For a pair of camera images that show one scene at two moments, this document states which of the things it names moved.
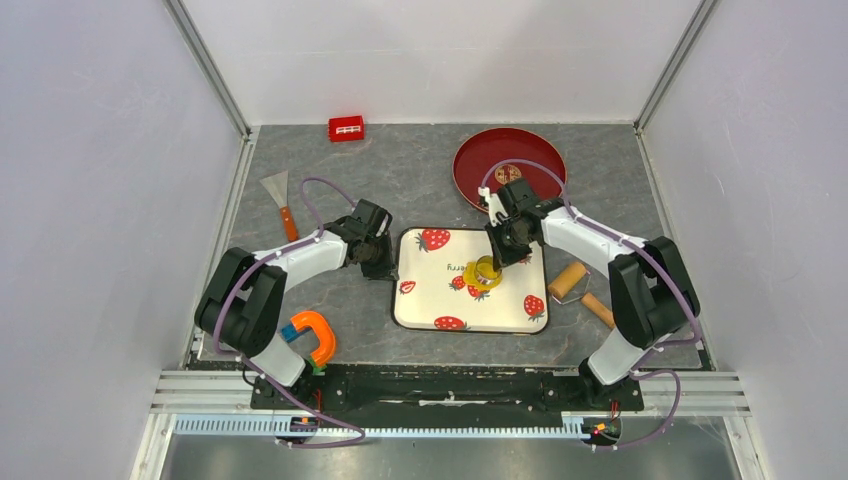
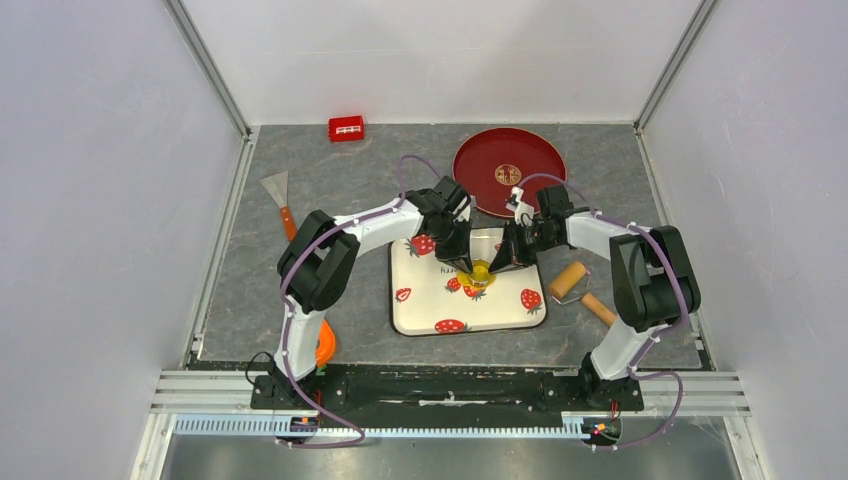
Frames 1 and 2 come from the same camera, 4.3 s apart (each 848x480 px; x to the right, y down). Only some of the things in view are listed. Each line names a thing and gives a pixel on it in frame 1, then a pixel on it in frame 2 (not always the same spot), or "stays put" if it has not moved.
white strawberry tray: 430,293 stays put
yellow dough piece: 481,274 stays put
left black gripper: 387,270 → 460,251
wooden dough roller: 571,283 stays put
